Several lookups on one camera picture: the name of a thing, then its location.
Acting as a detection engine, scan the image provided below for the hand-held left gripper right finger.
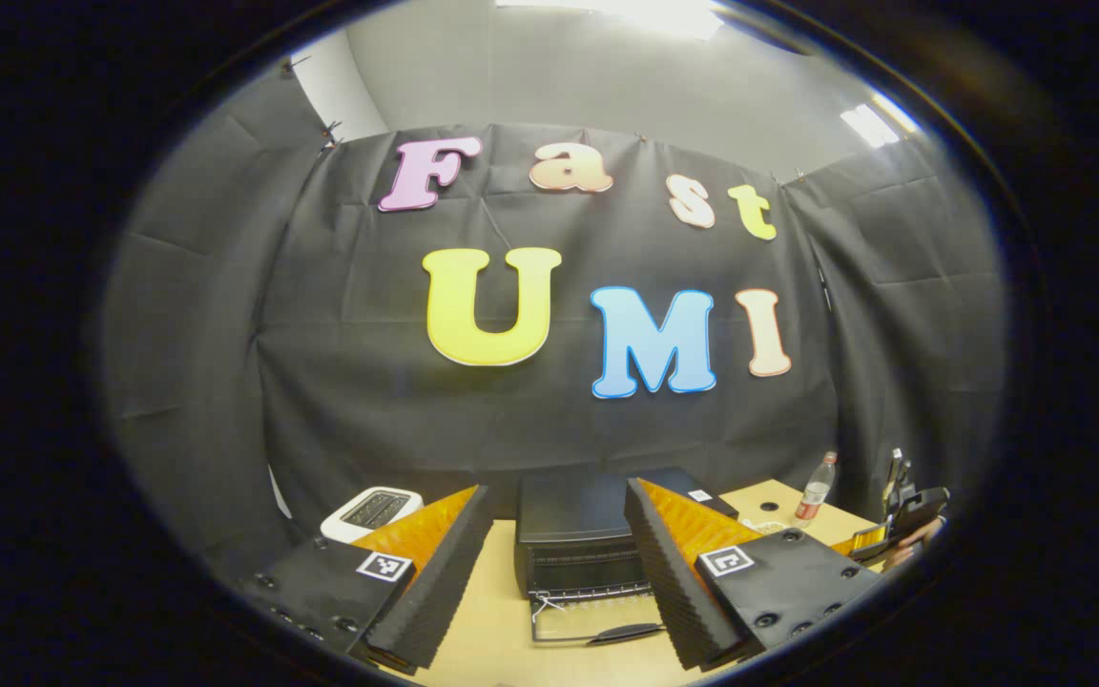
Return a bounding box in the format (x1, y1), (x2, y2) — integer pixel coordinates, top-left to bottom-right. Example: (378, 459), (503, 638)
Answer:
(624, 477), (889, 671)

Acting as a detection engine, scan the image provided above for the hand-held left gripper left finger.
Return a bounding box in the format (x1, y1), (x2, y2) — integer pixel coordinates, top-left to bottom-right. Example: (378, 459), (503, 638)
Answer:
(244, 484), (495, 674)

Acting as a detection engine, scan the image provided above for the black electric oven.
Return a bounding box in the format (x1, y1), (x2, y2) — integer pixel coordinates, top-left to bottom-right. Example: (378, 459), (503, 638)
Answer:
(514, 468), (739, 648)

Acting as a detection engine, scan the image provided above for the clear bottle with red label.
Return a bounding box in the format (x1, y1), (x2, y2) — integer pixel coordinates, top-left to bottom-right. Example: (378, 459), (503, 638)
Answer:
(795, 451), (839, 522)

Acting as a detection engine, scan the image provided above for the white toaster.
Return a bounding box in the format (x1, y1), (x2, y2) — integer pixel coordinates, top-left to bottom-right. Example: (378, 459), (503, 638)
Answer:
(321, 487), (425, 545)

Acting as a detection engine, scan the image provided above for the black backdrop cloth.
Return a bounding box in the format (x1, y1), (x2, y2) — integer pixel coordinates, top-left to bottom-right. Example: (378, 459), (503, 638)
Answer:
(101, 67), (1008, 564)

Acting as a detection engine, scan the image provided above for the ceiling light panel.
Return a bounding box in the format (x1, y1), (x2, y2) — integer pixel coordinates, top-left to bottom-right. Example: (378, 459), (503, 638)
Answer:
(497, 0), (722, 39)
(840, 91), (920, 149)

